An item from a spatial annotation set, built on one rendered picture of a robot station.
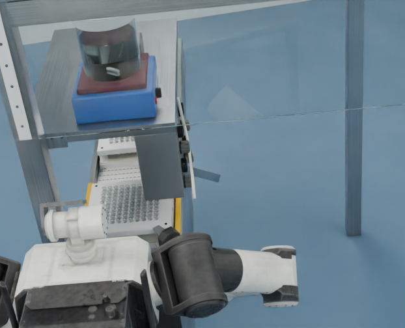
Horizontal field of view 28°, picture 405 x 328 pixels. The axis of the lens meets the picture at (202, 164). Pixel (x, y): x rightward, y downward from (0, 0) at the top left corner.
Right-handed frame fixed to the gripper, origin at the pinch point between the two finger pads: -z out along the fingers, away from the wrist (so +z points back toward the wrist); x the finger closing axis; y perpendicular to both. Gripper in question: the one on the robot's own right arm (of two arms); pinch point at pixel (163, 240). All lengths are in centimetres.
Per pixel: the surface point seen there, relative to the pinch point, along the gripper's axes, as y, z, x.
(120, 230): -6.8, -11.3, -0.1
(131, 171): 13.8, -44.4, 7.4
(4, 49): -27, -8, -63
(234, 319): 44, -41, 91
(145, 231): -1.4, -7.2, 0.6
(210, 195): 82, -116, 91
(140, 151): -1.9, -0.7, -29.2
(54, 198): -23.9, -7.6, -21.7
